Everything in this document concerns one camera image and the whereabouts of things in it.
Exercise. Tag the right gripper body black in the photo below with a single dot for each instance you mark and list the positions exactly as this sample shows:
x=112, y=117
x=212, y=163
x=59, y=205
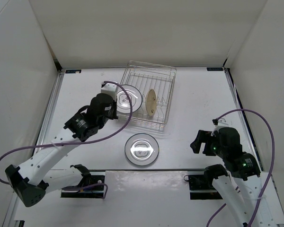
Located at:
x=219, y=150

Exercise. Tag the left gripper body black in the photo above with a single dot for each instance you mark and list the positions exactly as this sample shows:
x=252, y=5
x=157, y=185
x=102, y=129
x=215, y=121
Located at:
x=111, y=114

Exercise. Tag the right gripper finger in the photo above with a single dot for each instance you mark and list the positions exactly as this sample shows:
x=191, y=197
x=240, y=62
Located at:
x=204, y=137
x=196, y=144

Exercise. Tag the white plate green rim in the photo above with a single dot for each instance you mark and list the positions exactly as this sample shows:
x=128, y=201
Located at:
x=141, y=149
x=129, y=98

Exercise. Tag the beige wooden plate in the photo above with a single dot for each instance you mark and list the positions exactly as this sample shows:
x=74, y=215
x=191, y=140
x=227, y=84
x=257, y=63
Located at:
x=151, y=102

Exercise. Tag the wire dish rack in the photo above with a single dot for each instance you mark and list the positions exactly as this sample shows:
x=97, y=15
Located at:
x=150, y=88

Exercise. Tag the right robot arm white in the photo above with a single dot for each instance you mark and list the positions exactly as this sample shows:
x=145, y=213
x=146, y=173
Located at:
x=238, y=179

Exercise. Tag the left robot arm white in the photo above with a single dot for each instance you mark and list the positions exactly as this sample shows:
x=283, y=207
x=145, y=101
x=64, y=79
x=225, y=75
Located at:
x=34, y=178

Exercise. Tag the blue label left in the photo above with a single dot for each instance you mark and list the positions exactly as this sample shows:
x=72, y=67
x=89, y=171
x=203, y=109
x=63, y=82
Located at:
x=73, y=71

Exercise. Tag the blue label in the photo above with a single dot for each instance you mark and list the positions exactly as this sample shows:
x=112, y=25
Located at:
x=214, y=68
x=73, y=71

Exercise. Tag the blue label right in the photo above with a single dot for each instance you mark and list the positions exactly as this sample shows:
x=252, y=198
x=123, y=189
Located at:
x=214, y=68

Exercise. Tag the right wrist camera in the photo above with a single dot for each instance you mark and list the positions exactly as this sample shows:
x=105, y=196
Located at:
x=221, y=123

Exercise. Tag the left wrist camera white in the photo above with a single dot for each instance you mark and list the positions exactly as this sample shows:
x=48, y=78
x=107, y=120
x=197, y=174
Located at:
x=109, y=89

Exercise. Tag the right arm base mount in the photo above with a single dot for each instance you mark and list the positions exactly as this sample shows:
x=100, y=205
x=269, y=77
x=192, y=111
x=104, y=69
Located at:
x=199, y=188

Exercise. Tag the aluminium table edge rail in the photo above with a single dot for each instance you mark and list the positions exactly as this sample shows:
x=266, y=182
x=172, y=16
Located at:
x=50, y=108

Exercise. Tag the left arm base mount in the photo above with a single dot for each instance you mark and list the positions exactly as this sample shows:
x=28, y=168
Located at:
x=96, y=188

